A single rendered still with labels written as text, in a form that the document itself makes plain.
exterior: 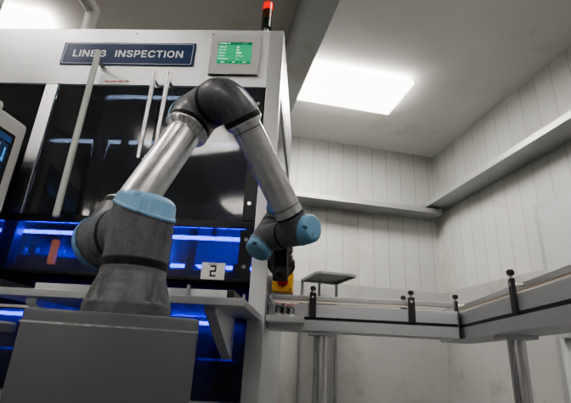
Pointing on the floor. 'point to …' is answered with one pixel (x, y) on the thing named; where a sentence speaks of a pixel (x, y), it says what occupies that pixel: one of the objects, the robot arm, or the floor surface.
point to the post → (251, 391)
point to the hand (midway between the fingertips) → (281, 279)
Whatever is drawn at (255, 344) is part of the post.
